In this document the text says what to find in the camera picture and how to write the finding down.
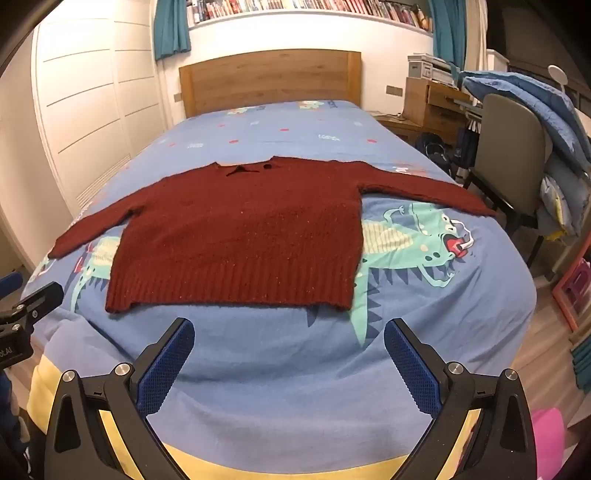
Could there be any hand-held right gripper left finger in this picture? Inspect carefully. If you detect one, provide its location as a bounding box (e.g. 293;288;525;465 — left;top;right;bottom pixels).
44;318;195;480

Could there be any teal folded cloth stack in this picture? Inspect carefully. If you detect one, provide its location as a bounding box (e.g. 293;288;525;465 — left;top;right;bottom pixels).
571;344;591;388

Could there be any printed light blue pillow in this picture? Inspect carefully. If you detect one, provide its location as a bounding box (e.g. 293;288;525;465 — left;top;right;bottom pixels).
540;174;580;238

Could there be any teal curtain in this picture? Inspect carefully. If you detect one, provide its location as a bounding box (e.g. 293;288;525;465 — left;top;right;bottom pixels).
154;0;191;61
429;0;468;70

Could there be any pink frame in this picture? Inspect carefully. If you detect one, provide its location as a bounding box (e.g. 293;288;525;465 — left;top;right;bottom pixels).
551;258;591;330

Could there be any blue quilt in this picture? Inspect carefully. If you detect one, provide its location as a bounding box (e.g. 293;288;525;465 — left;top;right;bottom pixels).
462;70;591;236

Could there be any white lamp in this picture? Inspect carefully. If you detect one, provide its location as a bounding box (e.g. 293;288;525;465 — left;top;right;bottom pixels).
548;65;570;95

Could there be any dark bag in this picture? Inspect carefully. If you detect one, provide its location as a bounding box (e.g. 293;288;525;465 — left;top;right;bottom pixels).
416;134;451;168

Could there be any white wardrobe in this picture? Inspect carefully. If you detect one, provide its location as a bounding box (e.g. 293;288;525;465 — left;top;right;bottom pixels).
32;18;162;217

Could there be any dark red knitted sweater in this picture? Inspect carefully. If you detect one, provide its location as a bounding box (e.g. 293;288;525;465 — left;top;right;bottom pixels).
47;157;497;315

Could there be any pink object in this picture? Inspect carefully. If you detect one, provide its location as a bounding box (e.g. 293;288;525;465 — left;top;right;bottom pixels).
531;408;566;480

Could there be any wooden headboard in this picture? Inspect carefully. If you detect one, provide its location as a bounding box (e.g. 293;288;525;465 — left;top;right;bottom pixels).
178;50;362;118

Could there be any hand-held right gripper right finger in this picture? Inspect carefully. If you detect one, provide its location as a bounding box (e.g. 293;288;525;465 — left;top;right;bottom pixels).
384;318;539;480

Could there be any grey chair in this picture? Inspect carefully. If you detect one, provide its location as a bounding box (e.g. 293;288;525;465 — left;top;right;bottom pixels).
463;93;555;268

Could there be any blue dinosaur print bed sheet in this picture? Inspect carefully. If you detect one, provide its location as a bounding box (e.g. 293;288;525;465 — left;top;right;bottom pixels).
18;99;539;480

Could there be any bookshelf with books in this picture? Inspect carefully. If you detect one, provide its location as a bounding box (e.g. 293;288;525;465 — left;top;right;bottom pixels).
187;0;435;32

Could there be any wooden cabinet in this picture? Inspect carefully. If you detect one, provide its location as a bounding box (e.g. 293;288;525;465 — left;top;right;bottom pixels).
376;76;474;139

